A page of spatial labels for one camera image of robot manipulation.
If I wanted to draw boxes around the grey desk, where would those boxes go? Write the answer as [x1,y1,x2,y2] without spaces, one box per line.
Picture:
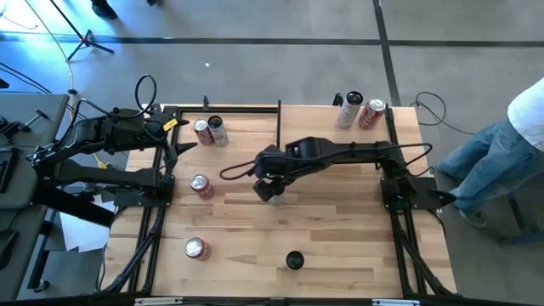
[0,93,71,210]
[0,204,48,303]

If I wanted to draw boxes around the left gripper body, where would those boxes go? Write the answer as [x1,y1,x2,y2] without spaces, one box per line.
[144,105,179,161]

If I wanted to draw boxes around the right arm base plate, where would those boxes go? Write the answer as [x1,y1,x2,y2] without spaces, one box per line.
[380,176,458,212]

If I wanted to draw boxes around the red soda can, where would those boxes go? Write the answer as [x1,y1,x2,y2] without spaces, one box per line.
[184,236,213,261]

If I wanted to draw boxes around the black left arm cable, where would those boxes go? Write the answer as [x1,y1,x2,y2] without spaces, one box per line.
[134,73,158,118]

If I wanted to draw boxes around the black desk leg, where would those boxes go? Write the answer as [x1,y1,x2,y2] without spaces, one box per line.
[27,207,56,294]

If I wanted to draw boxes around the black keyboard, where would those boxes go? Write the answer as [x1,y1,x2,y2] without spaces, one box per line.
[0,146,20,195]

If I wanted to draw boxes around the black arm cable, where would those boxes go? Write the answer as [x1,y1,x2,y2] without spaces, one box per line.
[134,73,158,118]
[219,159,260,182]

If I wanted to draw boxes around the white paper sheet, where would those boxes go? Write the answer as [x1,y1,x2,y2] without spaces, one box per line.
[59,195,116,254]

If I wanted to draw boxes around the black desk clamp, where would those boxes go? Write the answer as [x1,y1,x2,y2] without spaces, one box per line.
[0,109,50,139]

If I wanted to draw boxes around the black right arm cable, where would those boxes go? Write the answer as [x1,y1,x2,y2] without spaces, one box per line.
[219,159,260,182]

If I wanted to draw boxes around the black floor cable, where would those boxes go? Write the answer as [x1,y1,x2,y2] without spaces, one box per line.
[0,61,54,95]
[409,90,476,137]

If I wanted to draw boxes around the black computer mouse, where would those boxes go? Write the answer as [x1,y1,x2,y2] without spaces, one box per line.
[0,229,19,271]

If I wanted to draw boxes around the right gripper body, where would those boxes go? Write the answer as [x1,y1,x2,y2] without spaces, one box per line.
[253,146,294,183]

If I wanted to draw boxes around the white slim can black lid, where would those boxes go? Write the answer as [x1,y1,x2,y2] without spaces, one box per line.
[334,90,365,130]

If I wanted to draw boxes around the yellow cable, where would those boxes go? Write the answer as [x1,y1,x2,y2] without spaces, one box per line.
[23,0,82,133]

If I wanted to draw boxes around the wooden shelf black frame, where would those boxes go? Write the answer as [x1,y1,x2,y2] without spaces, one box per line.
[276,99,394,171]

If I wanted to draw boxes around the red Fanta strawberry can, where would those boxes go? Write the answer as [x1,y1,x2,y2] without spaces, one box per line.
[190,173,216,201]

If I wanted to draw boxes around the black desk beam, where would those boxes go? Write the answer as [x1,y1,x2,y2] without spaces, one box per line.
[31,180,116,229]

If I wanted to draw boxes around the black table frame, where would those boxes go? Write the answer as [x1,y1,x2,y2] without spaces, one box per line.
[96,91,460,306]

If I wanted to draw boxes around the Celsius Tropical Vibe can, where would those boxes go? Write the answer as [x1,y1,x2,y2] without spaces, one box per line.
[285,250,305,272]

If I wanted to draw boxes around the black tripod stand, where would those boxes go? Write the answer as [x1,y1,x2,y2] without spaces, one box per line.
[48,0,116,63]

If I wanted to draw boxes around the red Coca-Cola can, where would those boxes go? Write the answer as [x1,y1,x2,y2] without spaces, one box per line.
[193,118,215,147]
[357,98,387,131]

